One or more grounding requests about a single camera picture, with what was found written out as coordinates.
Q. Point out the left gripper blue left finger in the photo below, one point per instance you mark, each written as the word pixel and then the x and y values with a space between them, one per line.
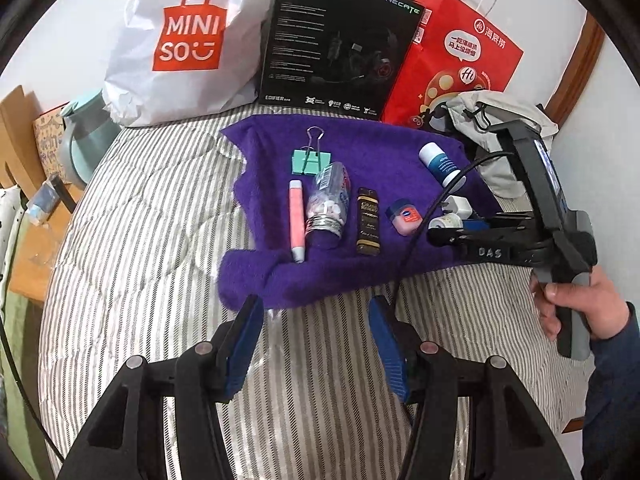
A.
pixel 237 348

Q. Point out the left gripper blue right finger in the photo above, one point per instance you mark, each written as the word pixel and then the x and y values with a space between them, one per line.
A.
pixel 398 344

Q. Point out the small white USB light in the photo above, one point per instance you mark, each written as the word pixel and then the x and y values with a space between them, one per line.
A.
pixel 446 221

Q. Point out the white USB wall charger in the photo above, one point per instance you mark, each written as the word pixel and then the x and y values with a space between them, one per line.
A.
pixel 458 205

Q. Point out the white blue balm stick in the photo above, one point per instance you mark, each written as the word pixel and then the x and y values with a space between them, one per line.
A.
pixel 441 167

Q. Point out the blue lid vaseline jar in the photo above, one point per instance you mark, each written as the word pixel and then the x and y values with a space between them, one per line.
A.
pixel 404 216

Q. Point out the black gold cosmetic tube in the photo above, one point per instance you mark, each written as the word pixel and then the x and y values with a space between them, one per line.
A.
pixel 368 241

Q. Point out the clear mint candy bottle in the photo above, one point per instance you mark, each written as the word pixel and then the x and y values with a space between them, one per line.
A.
pixel 328 206

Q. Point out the pink lip balm tube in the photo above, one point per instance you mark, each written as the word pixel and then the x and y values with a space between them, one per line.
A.
pixel 296 215

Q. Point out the green binder clip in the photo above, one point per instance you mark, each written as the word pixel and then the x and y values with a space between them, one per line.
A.
pixel 310 160

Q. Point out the right forearm dark sleeve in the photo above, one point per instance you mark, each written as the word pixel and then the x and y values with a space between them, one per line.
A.
pixel 610 438

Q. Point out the person's right hand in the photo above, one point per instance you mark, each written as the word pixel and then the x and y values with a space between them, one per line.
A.
pixel 605 311

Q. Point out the grey Nike waist bag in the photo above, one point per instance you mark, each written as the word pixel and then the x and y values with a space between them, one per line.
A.
pixel 476 117

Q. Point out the purple towel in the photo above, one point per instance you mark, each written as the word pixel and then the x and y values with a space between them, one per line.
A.
pixel 381 157

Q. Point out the red paper shopping bag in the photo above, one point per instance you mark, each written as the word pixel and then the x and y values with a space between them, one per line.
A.
pixel 458 47

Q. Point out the black headset box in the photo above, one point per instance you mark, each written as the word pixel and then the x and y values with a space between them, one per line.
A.
pixel 337 55

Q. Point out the wooden bedside furniture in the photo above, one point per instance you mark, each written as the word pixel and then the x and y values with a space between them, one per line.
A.
pixel 36 253

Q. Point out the teal kettle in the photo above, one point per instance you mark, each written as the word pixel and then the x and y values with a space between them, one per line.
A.
pixel 88 133

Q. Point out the white Miniso shopping bag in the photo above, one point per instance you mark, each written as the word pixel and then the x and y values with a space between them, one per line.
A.
pixel 178 59

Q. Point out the wooden door frame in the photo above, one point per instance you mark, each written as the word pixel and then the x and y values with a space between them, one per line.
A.
pixel 577 73

